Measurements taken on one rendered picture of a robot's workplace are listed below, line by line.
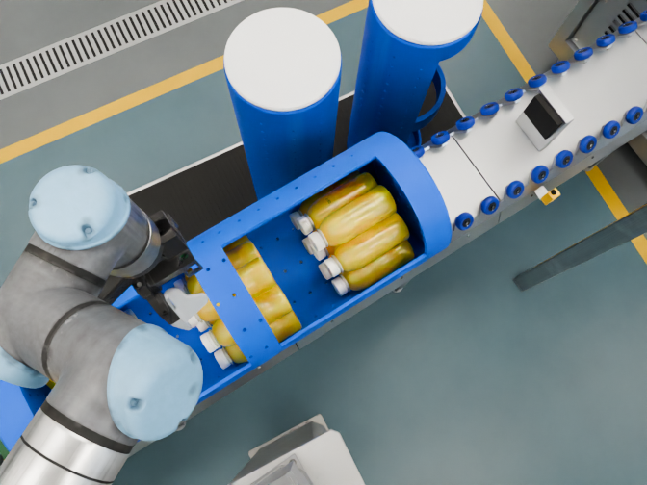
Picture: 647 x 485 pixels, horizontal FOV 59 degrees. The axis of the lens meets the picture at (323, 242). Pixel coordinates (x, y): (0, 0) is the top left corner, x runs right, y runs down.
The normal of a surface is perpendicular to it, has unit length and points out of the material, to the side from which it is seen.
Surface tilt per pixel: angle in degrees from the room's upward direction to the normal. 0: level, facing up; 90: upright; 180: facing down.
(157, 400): 63
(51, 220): 1
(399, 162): 12
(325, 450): 0
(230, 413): 0
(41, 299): 39
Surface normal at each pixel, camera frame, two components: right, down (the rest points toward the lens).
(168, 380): 0.82, 0.25
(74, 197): 0.00, -0.25
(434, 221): 0.39, 0.37
